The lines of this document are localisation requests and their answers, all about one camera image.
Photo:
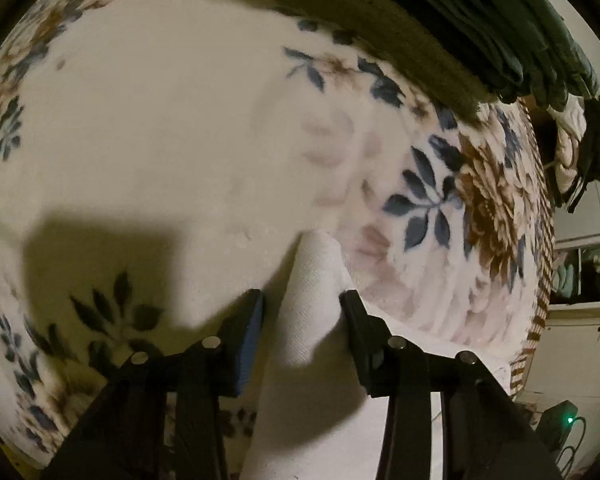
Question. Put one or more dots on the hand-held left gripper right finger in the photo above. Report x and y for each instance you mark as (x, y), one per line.
(362, 340)

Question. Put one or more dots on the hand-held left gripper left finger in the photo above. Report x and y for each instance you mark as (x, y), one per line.
(250, 340)

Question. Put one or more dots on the white pants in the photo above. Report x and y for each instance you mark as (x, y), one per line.
(310, 310)

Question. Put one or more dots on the white wardrobe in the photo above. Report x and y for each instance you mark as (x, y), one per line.
(580, 340)

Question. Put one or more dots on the brown checked bed sheet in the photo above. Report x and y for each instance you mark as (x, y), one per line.
(544, 260)

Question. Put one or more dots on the floral plush blanket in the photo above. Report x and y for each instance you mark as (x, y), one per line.
(155, 160)

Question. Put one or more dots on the pile of white clothes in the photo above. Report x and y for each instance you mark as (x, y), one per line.
(567, 160)

